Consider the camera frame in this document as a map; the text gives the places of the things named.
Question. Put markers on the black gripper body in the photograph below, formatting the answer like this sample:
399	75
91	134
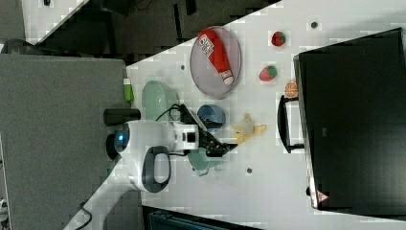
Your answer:
206	140

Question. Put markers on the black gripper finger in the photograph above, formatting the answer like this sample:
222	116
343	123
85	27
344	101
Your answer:
229	146

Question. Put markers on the yellow peeled toy banana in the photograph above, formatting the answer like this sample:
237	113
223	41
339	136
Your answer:
247	129

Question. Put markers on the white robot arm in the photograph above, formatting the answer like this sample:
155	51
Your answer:
145	148

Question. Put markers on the black steel toaster oven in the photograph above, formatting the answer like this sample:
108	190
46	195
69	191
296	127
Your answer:
351	97

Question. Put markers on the teal green cup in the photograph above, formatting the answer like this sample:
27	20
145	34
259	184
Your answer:
201	162

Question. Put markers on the grey round plate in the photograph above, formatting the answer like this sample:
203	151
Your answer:
205	75

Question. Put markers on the pale green colander basket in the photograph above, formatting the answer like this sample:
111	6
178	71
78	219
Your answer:
157	97

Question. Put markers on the orange slice toy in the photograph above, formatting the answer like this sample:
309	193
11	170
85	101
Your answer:
291	90

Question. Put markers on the green marker bottle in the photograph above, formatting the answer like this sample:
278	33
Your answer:
128	91

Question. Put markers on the black cylinder lower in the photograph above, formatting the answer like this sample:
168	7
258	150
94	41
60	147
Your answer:
110	146

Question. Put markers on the black cylinder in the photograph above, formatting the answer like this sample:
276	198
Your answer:
119	116
110	146

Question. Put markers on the black cylinder upper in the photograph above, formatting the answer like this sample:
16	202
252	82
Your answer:
119	116

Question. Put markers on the red plush ketchup bottle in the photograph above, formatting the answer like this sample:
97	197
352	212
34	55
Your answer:
212	46

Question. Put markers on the dark red toy strawberry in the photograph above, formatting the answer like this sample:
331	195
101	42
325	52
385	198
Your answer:
278	39

